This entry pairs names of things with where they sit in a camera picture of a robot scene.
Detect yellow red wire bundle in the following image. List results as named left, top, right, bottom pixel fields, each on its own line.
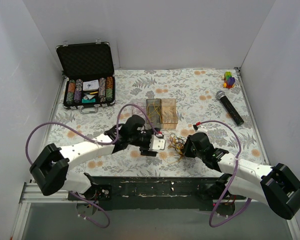
left=162, top=132, right=188, bottom=165

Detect yellow wires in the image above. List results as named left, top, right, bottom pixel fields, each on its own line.
left=146, top=99, right=163, bottom=125

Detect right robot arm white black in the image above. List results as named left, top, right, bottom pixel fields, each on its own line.
left=183, top=132, right=300, bottom=220

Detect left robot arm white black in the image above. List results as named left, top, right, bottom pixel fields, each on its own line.
left=29, top=115, right=165, bottom=200

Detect clear plastic box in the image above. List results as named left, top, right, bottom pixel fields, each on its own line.
left=131, top=101, right=147, bottom=124

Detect smoky grey plastic box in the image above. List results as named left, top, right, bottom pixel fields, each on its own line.
left=146, top=98, right=162, bottom=129

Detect amber plastic box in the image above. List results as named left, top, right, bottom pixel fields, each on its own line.
left=161, top=98, right=178, bottom=130

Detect floral patterned table mat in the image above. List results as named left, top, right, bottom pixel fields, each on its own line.
left=45, top=69, right=268, bottom=177

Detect black handheld microphone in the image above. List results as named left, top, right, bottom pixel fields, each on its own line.
left=216, top=90, right=245, bottom=126

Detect white playing card deck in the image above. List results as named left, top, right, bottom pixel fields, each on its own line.
left=82, top=79, right=99, bottom=92

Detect black poker chip case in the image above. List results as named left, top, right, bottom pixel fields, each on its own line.
left=56, top=41, right=116, bottom=114

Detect colourful toy block train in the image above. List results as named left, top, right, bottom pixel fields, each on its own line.
left=222, top=71, right=236, bottom=89

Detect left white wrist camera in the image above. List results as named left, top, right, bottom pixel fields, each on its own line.
left=149, top=134, right=166, bottom=151

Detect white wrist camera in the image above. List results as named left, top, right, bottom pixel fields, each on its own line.
left=149, top=134, right=166, bottom=151
left=192, top=122, right=208, bottom=135

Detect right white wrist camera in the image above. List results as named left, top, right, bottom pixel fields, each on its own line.
left=192, top=122, right=208, bottom=135

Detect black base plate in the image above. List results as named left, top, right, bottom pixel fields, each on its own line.
left=67, top=176, right=248, bottom=212

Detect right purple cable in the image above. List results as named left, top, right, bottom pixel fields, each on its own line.
left=198, top=120, right=252, bottom=228

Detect aluminium frame rail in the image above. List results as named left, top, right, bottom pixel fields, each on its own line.
left=11, top=183, right=300, bottom=240

